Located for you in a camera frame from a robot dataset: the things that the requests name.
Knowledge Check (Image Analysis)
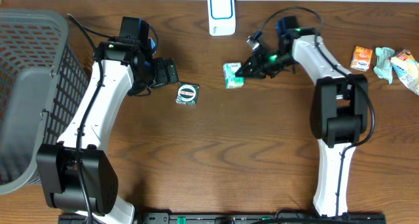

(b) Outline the grey plastic mesh basket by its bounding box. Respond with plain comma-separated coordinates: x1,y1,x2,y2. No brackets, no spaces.
1,9,88,195

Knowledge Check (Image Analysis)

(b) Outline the mint green wipes pack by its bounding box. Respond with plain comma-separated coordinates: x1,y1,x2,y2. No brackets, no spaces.
373,47,395,84

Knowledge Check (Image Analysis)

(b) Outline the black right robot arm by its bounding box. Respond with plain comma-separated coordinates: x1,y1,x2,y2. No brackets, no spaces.
236,16,369,217

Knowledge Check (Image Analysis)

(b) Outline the orange tissue pack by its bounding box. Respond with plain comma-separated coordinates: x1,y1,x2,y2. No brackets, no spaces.
350,46,373,71

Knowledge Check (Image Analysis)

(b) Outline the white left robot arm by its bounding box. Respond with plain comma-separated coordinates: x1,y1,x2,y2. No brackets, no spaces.
35,39,179,223

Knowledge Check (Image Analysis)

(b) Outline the teal tissue pack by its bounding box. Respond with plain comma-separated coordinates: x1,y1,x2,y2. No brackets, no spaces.
223,62,244,89

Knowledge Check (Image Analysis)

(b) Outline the yellow snack bag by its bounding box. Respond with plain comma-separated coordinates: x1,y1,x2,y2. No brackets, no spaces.
390,49,418,95

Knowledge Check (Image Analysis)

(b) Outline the white barcode scanner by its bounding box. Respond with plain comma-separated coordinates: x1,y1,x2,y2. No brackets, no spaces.
207,0,236,37

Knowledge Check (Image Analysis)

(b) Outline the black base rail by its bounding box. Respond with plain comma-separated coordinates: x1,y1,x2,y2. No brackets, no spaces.
58,212,387,224

